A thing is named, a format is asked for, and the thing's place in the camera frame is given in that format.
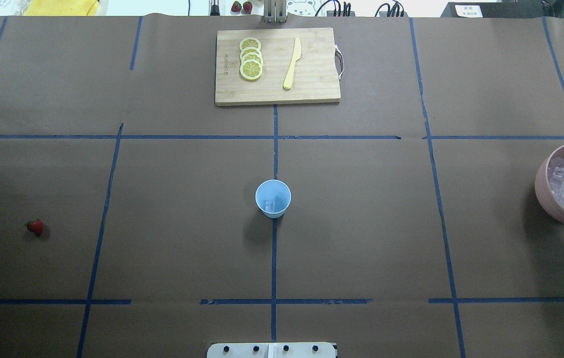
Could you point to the ice cube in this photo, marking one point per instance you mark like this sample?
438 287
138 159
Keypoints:
269 205

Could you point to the light blue plastic cup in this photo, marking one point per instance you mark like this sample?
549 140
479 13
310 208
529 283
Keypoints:
277 190

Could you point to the bamboo cutting board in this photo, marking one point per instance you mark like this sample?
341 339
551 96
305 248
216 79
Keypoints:
316 75

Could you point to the yellow plastic knife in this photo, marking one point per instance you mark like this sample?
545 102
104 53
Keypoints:
295 57

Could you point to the lemon slice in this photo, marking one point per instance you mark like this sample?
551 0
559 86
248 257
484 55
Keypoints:
251 61
248 50
251 73
250 42

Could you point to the tray strawberry right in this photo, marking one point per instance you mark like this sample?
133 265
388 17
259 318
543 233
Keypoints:
247 7

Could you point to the tray strawberry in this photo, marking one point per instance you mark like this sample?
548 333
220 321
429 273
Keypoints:
247 7
236 7

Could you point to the tray strawberry left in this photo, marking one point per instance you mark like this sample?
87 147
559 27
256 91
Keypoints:
236 7

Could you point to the red strawberry on table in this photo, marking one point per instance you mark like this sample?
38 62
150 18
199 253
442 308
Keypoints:
35 227

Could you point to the yellow cloth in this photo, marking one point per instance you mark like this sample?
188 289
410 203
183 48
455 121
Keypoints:
62 8

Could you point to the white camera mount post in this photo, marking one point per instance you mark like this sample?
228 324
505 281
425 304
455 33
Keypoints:
273 350

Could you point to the aluminium frame post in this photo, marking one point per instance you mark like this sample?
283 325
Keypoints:
275 11

